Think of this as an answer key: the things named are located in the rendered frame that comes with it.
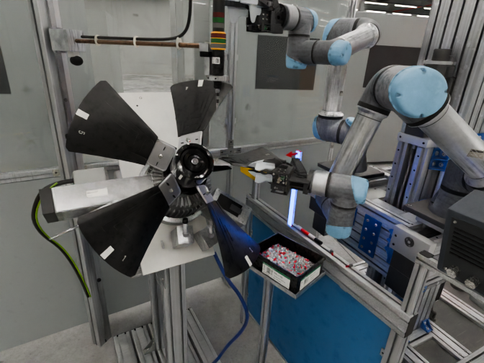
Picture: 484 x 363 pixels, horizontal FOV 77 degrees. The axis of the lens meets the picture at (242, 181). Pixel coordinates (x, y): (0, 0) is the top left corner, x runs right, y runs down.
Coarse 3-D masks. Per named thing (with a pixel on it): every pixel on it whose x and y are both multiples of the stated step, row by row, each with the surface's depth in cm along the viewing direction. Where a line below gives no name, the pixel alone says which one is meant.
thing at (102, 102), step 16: (96, 96) 87; (112, 96) 87; (96, 112) 87; (112, 112) 88; (128, 112) 88; (96, 128) 88; (112, 128) 88; (128, 128) 89; (144, 128) 90; (80, 144) 88; (96, 144) 89; (112, 144) 90; (128, 144) 91; (144, 144) 91; (128, 160) 93; (144, 160) 93
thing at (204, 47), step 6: (204, 48) 88; (210, 48) 88; (204, 54) 88; (210, 54) 88; (210, 60) 89; (210, 66) 89; (210, 72) 90; (210, 78) 88; (216, 78) 87; (222, 78) 88; (228, 78) 89
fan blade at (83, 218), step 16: (144, 192) 83; (160, 192) 87; (112, 208) 78; (128, 208) 80; (144, 208) 84; (160, 208) 89; (80, 224) 73; (96, 224) 75; (112, 224) 78; (128, 224) 81; (144, 224) 85; (96, 240) 76; (112, 240) 78; (128, 240) 82; (144, 240) 86; (112, 256) 79; (128, 272) 83
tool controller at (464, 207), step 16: (480, 192) 70; (448, 208) 68; (464, 208) 66; (480, 208) 65; (448, 224) 69; (464, 224) 65; (480, 224) 62; (448, 240) 70; (464, 240) 67; (480, 240) 63; (448, 256) 72; (464, 256) 68; (480, 256) 65; (448, 272) 71; (464, 272) 70; (480, 272) 66; (480, 288) 68
